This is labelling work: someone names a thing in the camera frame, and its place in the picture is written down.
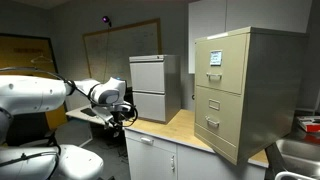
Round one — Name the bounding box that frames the beige drawer with paper label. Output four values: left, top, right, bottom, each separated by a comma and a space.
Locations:
194, 33, 250, 95

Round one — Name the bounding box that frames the whiteboard with wooden frame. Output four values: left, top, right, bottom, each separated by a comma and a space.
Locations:
82, 18, 163, 84

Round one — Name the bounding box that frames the beige metal filing cabinet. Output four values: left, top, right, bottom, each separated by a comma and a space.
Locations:
193, 26, 309, 166

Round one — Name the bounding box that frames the white base cabinet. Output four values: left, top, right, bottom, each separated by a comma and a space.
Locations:
123, 128, 269, 180

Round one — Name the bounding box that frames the grey metal filing cabinet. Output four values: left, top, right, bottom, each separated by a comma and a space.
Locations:
128, 54, 183, 125

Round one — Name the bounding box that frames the grey cabinet drawer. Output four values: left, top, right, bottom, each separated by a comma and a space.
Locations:
132, 91, 167, 123
129, 61, 166, 94

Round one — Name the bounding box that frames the black keyboard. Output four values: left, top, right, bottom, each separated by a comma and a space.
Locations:
80, 107, 98, 118

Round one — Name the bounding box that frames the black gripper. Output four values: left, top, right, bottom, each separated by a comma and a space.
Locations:
94, 105, 133, 138

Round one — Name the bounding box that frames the thin camera stand pole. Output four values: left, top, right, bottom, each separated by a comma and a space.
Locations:
104, 26, 111, 83

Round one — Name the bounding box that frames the steel sink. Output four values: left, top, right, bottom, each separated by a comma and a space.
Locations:
274, 138, 320, 179

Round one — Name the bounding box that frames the white wall cabinet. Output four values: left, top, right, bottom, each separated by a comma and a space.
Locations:
187, 0, 314, 75

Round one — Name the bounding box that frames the light office desk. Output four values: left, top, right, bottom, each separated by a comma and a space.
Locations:
65, 104, 108, 127

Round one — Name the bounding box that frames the red box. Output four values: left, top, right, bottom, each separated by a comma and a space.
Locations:
296, 115, 320, 134

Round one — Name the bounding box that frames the white tube frame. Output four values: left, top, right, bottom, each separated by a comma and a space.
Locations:
274, 170, 318, 180

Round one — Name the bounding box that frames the grey box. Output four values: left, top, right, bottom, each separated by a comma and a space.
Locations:
54, 118, 94, 148

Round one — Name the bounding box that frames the white paper label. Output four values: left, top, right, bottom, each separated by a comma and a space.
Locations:
209, 50, 223, 67

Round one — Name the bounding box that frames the yellow board black frame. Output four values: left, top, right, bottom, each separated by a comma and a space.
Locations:
0, 33, 68, 131

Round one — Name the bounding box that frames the camera with purple light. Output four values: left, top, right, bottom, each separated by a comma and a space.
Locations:
101, 15, 113, 28

